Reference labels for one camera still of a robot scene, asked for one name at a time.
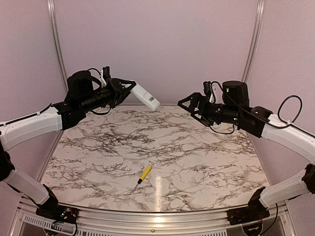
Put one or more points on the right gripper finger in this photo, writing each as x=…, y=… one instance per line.
x=193, y=99
x=194, y=113

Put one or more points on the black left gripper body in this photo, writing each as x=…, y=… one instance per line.
x=112, y=93

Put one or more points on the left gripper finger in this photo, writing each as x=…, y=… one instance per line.
x=126, y=83
x=124, y=93

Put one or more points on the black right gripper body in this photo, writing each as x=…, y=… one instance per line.
x=211, y=114

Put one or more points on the white remote control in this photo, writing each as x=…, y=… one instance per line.
x=145, y=97

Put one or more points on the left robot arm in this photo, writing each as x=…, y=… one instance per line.
x=85, y=94

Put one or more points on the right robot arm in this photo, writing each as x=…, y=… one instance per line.
x=262, y=123

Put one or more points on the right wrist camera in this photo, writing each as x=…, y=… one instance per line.
x=209, y=91

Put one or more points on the yellow handled screwdriver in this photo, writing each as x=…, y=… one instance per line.
x=143, y=176

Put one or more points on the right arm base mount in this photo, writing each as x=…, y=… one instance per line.
x=246, y=214

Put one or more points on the left aluminium frame post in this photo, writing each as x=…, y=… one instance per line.
x=56, y=40

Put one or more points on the aluminium frame post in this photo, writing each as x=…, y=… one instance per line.
x=258, y=21
x=56, y=40

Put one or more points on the right aluminium frame post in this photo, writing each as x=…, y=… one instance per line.
x=258, y=21

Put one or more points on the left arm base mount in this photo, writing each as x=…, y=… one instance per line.
x=60, y=214

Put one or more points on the front aluminium rail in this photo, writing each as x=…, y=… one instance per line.
x=101, y=222

